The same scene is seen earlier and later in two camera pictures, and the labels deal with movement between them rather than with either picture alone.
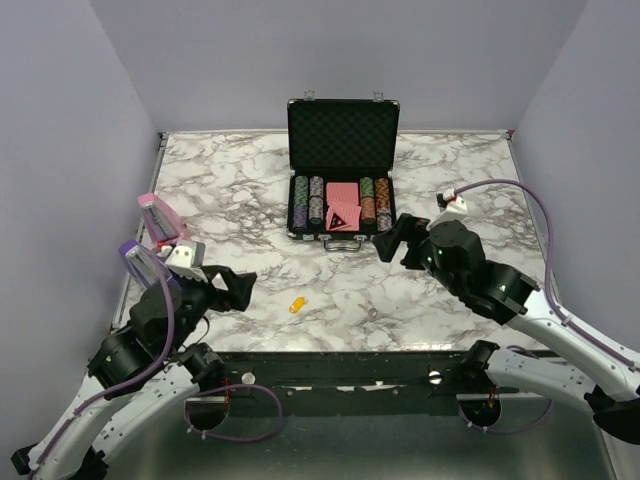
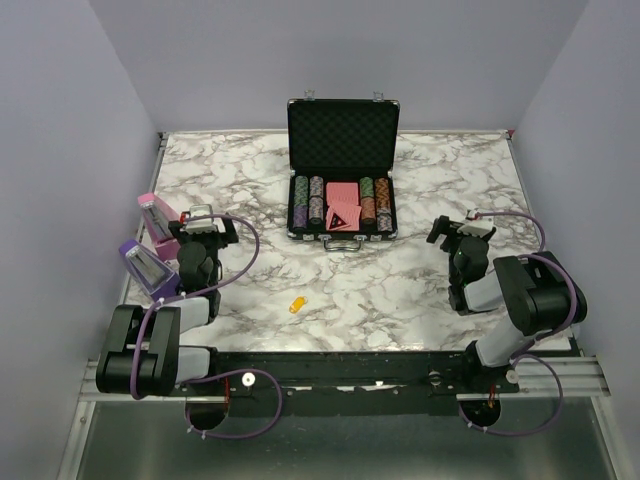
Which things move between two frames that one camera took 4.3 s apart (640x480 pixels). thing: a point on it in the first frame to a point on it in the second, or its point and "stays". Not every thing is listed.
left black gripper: x=239 y=286 to x=224 y=238
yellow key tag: x=297 y=304 stays
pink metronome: x=163 y=224 stays
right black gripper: x=388 y=240 to x=443 y=224
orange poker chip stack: x=382 y=193 stays
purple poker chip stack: x=300 y=214 stays
